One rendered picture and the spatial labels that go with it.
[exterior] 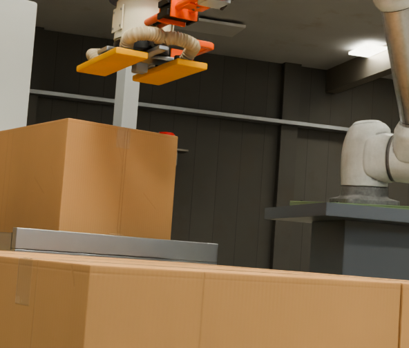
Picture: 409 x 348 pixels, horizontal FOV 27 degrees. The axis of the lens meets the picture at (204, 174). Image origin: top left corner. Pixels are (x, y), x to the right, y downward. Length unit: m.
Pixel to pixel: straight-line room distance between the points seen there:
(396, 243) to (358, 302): 1.39
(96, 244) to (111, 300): 1.42
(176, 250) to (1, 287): 1.39
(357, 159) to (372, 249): 0.30
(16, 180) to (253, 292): 1.71
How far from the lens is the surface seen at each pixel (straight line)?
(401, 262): 2.82
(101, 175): 2.66
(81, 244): 2.55
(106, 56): 2.52
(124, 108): 5.94
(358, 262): 2.75
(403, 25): 2.61
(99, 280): 1.14
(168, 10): 2.41
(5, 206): 2.96
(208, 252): 2.79
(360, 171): 2.83
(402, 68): 2.66
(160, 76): 2.71
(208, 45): 2.81
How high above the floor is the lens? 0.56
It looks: 6 degrees up
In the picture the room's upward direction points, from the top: 4 degrees clockwise
